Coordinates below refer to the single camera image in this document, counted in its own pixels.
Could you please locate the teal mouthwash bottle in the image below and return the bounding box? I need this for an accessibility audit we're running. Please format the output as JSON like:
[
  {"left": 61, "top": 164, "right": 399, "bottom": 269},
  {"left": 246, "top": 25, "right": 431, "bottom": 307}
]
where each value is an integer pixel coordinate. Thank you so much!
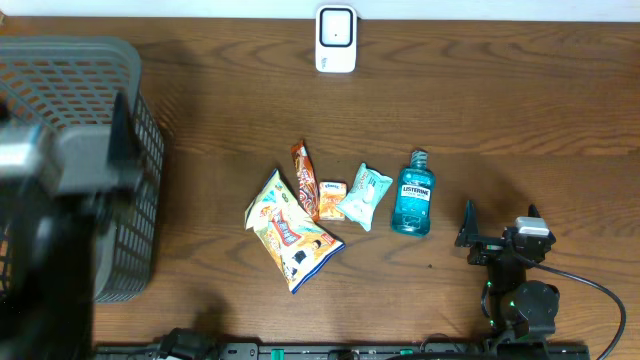
[{"left": 391, "top": 150, "right": 436, "bottom": 238}]

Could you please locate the mint green wipes packet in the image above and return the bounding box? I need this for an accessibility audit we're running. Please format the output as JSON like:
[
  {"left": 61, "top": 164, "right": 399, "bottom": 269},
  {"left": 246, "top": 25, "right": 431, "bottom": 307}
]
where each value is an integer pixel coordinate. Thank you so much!
[{"left": 337, "top": 163, "right": 393, "bottom": 232}]

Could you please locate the small orange tissue box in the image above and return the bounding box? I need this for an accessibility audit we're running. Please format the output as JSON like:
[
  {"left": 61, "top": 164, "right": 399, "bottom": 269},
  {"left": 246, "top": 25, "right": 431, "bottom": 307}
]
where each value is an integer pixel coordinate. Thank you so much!
[{"left": 319, "top": 182, "right": 347, "bottom": 221}]

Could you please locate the orange red snack bar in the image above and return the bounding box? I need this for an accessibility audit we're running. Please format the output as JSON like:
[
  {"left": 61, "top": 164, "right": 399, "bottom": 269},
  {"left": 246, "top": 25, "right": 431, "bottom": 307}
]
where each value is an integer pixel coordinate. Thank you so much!
[{"left": 291, "top": 140, "right": 319, "bottom": 221}]

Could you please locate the large snack chip bag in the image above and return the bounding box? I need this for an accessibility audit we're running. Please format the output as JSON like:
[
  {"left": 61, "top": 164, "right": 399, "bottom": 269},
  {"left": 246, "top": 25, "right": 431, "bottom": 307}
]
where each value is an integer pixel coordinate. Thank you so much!
[{"left": 244, "top": 170, "right": 345, "bottom": 294}]

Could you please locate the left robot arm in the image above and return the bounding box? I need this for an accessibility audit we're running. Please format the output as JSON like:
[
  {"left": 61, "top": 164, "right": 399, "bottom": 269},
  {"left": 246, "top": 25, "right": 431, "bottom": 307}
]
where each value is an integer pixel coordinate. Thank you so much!
[{"left": 1, "top": 93, "right": 145, "bottom": 359}]

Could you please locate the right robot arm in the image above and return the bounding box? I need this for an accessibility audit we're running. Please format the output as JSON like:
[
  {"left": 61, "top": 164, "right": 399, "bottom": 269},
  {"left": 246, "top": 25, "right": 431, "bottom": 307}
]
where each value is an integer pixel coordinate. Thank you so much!
[{"left": 455, "top": 201, "right": 559, "bottom": 359}]

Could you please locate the white barcode scanner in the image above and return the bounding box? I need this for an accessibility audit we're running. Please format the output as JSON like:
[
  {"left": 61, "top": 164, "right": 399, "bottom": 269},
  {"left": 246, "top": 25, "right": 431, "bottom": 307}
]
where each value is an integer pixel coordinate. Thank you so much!
[{"left": 315, "top": 4, "right": 358, "bottom": 73}]

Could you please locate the grey plastic basket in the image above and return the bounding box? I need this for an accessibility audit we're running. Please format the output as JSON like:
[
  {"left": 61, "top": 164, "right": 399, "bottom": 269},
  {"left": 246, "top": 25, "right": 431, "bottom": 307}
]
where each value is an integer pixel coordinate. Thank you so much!
[{"left": 1, "top": 36, "right": 165, "bottom": 303}]

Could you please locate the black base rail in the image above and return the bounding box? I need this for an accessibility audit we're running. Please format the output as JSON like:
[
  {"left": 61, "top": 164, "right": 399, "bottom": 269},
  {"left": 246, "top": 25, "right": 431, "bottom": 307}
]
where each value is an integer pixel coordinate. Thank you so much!
[{"left": 92, "top": 328, "right": 591, "bottom": 360}]

